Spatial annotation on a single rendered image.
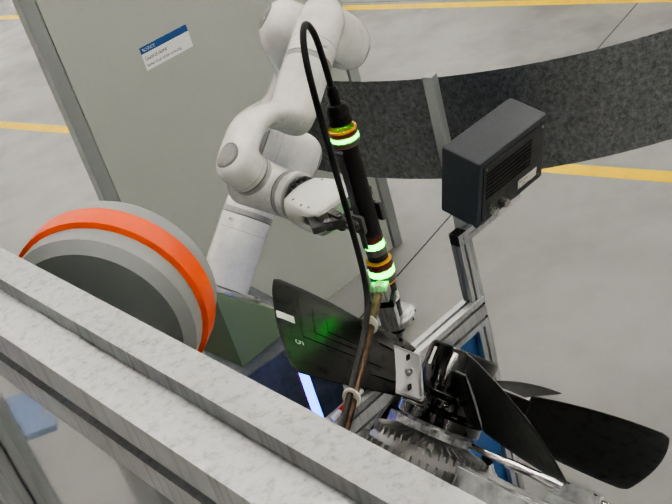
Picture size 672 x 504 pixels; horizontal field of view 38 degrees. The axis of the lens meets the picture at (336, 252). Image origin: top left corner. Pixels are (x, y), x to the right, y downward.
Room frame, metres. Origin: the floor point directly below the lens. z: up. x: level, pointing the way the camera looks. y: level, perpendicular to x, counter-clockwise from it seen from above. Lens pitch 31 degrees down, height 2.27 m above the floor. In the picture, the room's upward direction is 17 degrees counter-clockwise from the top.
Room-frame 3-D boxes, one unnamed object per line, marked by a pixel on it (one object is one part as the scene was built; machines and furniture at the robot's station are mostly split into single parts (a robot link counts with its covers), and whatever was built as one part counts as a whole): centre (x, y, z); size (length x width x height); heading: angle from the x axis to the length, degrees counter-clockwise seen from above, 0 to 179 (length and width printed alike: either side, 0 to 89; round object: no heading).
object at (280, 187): (1.49, 0.04, 1.51); 0.09 x 0.03 x 0.08; 126
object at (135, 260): (0.67, 0.18, 1.88); 0.17 x 0.15 x 0.16; 35
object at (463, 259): (1.95, -0.29, 0.96); 0.03 x 0.03 x 0.20; 35
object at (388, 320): (1.34, -0.06, 1.35); 0.09 x 0.07 x 0.10; 160
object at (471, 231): (2.01, -0.37, 1.04); 0.24 x 0.03 x 0.03; 125
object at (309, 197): (1.44, 0.00, 1.51); 0.11 x 0.10 x 0.07; 36
